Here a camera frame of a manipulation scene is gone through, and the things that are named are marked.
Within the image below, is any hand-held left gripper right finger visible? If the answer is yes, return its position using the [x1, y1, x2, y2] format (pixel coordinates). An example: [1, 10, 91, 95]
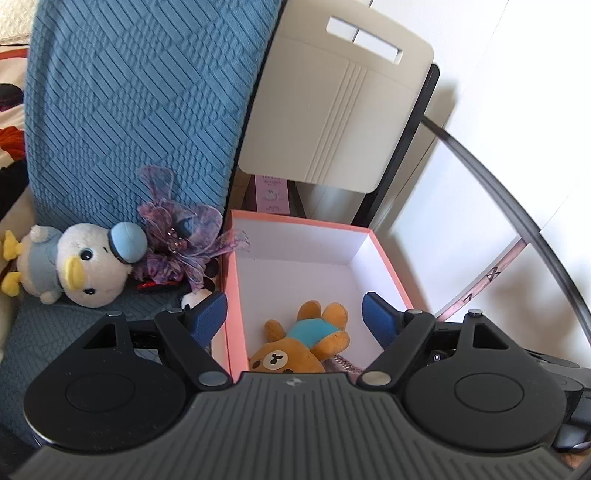
[358, 292, 513, 391]

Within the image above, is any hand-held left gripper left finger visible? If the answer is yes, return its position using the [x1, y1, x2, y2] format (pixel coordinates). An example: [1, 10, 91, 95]
[82, 292, 233, 391]

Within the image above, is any small panda plush toy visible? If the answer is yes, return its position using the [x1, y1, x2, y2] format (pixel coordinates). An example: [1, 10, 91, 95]
[180, 258, 221, 312]

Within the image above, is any purple organza flower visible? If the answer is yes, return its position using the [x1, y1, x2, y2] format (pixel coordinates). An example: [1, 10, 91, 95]
[134, 166, 251, 292]

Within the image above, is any brown bear plush toy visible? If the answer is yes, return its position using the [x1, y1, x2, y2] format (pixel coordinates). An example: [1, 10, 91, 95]
[249, 300, 352, 374]

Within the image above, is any pink cardboard box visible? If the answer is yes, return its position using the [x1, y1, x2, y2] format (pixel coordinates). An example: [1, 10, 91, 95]
[221, 209, 432, 384]

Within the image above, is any white duck plush toy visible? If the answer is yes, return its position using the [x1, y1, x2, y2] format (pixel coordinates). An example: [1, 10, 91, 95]
[0, 222, 149, 309]

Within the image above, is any pink knitted item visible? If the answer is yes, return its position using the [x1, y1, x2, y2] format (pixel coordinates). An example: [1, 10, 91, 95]
[323, 353, 368, 376]

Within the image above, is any white panel with pink edge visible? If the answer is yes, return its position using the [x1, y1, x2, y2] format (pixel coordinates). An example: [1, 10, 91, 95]
[383, 138, 539, 324]

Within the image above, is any small pink carton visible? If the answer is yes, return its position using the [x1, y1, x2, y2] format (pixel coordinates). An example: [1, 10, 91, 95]
[247, 174, 291, 215]

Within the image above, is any beige folding chair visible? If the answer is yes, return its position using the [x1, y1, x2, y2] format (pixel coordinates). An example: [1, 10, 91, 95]
[226, 0, 441, 232]

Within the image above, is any blue textured sofa cover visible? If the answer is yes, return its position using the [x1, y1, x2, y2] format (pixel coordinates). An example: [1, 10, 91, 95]
[0, 0, 283, 444]

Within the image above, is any white quilted pillow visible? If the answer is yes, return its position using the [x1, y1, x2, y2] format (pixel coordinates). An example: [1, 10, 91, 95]
[0, 0, 42, 47]

